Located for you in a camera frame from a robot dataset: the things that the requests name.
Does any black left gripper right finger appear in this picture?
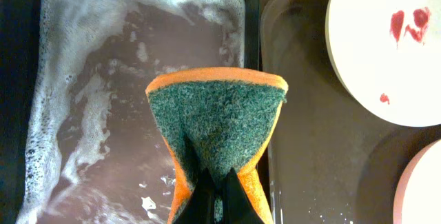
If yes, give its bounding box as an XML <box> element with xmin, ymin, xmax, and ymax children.
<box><xmin>222</xmin><ymin>168</ymin><xmax>263</xmax><ymax>224</ymax></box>

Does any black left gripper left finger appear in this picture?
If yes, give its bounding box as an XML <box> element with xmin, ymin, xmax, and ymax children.
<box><xmin>174</xmin><ymin>168</ymin><xmax>216</xmax><ymax>224</ymax></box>

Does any orange green scrubbing sponge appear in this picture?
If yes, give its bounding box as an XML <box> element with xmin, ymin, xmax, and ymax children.
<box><xmin>145</xmin><ymin>67</ymin><xmax>288</xmax><ymax>223</ymax></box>

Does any white plate with red stains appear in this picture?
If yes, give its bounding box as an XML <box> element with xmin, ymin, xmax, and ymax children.
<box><xmin>326</xmin><ymin>0</ymin><xmax>440</xmax><ymax>127</ymax></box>

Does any brown plastic serving tray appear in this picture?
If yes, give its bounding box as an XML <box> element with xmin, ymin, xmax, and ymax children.
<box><xmin>260</xmin><ymin>0</ymin><xmax>440</xmax><ymax>223</ymax></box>

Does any black soapy water tray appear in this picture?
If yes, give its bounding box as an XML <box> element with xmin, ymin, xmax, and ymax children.
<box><xmin>1</xmin><ymin>0</ymin><xmax>259</xmax><ymax>223</ymax></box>

